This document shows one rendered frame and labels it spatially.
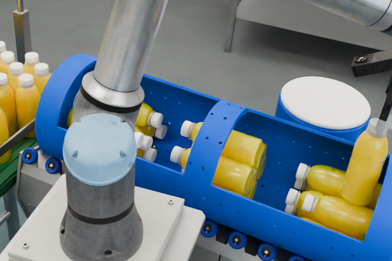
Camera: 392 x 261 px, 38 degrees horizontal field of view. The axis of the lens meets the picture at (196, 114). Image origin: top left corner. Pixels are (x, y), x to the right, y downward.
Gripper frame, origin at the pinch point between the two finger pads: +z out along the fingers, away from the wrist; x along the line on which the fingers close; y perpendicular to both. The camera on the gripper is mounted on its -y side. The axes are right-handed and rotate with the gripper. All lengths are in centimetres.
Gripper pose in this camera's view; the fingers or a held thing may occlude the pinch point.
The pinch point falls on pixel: (378, 124)
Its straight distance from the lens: 121.7
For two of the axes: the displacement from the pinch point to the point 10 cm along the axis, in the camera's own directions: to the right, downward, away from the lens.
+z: -1.0, 8.1, 5.7
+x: 4.1, -4.9, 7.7
